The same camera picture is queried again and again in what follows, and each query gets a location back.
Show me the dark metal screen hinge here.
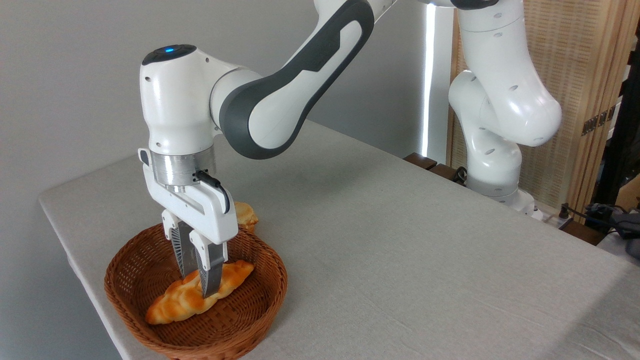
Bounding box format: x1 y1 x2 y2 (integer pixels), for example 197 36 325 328
581 106 617 137

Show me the black vertical post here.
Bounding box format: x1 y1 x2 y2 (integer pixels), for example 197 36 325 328
595 20 640 206

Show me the brown wicker basket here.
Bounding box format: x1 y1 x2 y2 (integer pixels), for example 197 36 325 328
104 222 288 360

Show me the black device with cables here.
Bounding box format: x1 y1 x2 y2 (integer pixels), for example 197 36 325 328
560 202 640 241

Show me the white vertical light strip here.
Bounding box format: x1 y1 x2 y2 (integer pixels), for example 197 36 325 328
421 5 435 158

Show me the round golden bread roll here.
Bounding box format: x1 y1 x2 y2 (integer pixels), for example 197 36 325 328
234 201 260 234

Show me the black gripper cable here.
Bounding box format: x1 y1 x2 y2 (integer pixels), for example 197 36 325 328
194 170 232 214

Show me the grey tablecloth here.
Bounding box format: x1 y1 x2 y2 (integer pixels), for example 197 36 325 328
38 120 640 360

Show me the dark brown wooden block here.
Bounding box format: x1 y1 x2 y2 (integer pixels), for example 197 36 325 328
559 220 607 246
429 163 459 182
403 152 438 171

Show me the wooden folding screen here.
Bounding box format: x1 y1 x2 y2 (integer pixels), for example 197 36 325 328
446 0 640 217

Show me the long braided bread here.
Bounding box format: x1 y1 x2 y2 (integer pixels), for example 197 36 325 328
145 259 255 325

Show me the grey rounded object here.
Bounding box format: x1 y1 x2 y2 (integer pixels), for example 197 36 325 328
621 235 640 260

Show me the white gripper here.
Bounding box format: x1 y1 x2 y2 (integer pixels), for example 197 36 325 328
138 148 239 299

